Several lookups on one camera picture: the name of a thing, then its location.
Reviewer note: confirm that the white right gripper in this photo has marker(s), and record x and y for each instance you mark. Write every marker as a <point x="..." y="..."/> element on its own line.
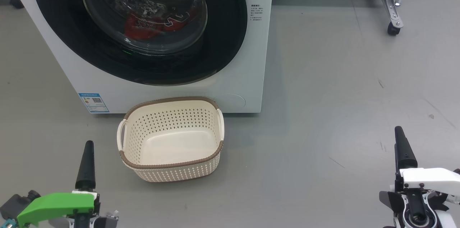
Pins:
<point x="427" y="177"/>

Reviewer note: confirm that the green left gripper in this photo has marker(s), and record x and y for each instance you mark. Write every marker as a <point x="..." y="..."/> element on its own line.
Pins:
<point x="54" y="204"/>

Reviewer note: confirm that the red basketball shorts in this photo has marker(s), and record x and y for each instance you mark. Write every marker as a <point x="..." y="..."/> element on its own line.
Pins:
<point x="140" y="32"/>

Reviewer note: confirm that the cream perforated laundry basket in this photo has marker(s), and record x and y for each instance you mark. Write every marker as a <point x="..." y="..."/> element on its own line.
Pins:
<point x="172" y="145"/>

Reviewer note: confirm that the white front-load washing machine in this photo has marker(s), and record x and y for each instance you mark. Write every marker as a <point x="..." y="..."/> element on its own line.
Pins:
<point x="244" y="77"/>

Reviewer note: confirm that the blue energy label sticker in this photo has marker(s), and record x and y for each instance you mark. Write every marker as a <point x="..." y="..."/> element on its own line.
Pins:
<point x="93" y="103"/>

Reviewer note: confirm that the black caster wheel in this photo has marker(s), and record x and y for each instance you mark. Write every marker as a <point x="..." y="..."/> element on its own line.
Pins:
<point x="393" y="29"/>
<point x="17" y="3"/>

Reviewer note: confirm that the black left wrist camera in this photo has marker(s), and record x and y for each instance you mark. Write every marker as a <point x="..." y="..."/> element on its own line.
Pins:
<point x="14" y="203"/>

